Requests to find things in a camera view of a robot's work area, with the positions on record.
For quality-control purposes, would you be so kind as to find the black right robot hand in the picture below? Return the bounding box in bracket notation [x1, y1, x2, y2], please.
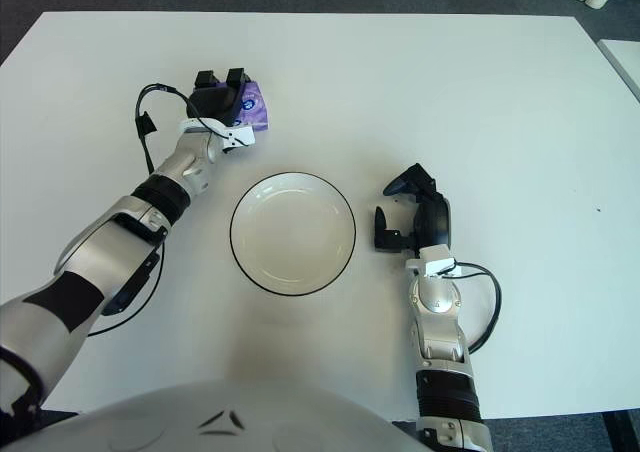
[372, 162, 455, 253]

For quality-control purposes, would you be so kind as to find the black table leg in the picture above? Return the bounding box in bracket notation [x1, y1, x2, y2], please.
[601, 410, 634, 452]

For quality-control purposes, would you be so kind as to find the white side table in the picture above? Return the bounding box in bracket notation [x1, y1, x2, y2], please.
[597, 39, 640, 99]

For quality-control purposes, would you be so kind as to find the purple tissue paper pack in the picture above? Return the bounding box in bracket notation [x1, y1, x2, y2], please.
[232, 79, 274, 133]

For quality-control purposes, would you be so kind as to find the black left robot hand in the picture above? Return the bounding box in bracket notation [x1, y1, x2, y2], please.
[187, 66, 251, 128]

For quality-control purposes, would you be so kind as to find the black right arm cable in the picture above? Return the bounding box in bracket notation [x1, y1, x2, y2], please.
[451, 261, 503, 356]

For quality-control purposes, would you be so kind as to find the white plate with black rim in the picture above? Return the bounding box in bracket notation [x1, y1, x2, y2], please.
[229, 171, 358, 298]

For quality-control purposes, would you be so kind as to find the grey robot torso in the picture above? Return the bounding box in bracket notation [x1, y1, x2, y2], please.
[0, 376, 426, 452]

